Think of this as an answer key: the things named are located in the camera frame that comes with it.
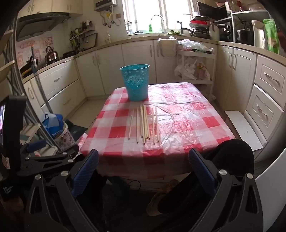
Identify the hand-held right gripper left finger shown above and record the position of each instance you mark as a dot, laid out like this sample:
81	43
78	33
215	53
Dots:
86	174

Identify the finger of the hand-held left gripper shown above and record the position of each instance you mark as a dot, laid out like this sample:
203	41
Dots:
51	160
36	145

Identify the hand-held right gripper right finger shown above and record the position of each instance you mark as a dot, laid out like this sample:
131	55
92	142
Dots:
201	171

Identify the bunch of wooden chopsticks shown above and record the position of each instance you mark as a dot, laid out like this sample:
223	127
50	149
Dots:
142	125

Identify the blue plastic bucket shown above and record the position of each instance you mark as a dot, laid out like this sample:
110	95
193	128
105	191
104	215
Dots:
134	84

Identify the floral print bag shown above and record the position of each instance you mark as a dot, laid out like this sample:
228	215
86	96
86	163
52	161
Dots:
64	140

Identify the blue plastic bag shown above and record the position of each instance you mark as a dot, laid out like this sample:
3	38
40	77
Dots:
53	127

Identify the dark floor mat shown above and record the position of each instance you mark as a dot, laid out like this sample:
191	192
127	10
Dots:
76	131

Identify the red white checkered tablecloth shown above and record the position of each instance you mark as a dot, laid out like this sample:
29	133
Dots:
190	125

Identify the grey mop pole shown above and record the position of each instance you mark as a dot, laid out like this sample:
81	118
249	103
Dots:
36	73

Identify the black wok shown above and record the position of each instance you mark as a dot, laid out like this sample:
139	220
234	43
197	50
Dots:
28	68

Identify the white bench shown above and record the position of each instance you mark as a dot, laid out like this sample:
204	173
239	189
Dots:
243	129

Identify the steel kettle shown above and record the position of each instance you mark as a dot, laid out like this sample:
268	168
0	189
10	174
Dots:
51	57

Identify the white trolley rack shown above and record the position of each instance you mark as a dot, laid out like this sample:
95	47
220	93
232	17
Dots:
202	82

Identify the black gas stove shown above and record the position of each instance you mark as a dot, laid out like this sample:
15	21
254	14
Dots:
69	54

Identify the grey range hood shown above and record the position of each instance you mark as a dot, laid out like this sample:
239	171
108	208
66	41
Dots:
38	24

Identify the white plastic bags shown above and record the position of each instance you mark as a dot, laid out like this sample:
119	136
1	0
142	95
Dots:
185	69

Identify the white kitchen base cabinets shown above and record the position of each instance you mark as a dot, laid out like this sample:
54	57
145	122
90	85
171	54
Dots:
138	64

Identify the clear plastic bags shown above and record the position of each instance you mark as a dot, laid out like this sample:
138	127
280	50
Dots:
192	45

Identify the clear plastic bottle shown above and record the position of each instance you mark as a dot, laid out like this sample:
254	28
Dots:
108	39

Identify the black frying pan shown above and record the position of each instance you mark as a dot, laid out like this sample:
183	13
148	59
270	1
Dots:
201	34

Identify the white jug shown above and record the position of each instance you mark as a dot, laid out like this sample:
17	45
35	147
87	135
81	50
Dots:
215	32

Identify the black electric cooker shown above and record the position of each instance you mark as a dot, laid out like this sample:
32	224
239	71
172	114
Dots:
244	35

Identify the chrome faucet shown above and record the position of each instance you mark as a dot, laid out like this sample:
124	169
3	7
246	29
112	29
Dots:
164	28

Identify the red pan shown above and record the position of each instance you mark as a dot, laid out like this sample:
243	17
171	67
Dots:
198	23

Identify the white electric water boiler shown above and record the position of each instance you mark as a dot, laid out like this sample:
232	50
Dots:
258	33

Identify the white water heater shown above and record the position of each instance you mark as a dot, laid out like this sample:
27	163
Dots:
105	5

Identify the green bottle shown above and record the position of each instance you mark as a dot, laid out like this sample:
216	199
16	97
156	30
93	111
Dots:
150	28

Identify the green bag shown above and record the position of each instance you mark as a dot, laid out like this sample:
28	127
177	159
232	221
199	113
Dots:
271	35

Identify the kitchen window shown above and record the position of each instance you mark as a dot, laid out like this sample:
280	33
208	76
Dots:
174	13

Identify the black microwave oven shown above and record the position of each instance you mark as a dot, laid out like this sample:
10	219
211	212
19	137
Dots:
210	11

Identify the metal kitchen shelf rack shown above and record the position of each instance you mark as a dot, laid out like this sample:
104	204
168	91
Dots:
250	12

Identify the pink wall stickers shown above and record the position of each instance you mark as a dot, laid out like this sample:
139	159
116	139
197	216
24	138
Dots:
25	45

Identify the wall-mounted utensil rack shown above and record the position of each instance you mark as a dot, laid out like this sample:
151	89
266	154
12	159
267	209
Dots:
81	33

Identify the white wall cabinets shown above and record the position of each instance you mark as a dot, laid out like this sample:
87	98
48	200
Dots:
55	5

